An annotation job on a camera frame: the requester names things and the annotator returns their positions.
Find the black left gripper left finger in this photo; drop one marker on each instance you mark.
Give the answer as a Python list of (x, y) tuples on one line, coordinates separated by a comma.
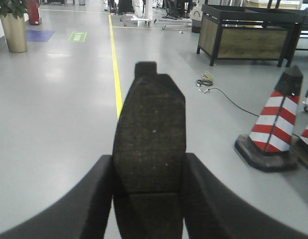
[(80, 214)]

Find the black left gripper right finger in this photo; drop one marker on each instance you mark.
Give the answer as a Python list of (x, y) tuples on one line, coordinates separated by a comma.
[(212, 211)]

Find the dark brake pad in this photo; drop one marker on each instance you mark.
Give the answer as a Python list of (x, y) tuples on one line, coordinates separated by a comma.
[(148, 152)]

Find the red white traffic cone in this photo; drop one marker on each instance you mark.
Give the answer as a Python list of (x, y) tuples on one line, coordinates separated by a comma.
[(268, 146)]

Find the black wooden planter box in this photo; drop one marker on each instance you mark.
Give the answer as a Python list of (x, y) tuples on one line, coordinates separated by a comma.
[(250, 33)]

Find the potted plant gold pot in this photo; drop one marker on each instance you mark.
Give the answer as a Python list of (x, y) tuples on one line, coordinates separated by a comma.
[(13, 22)]

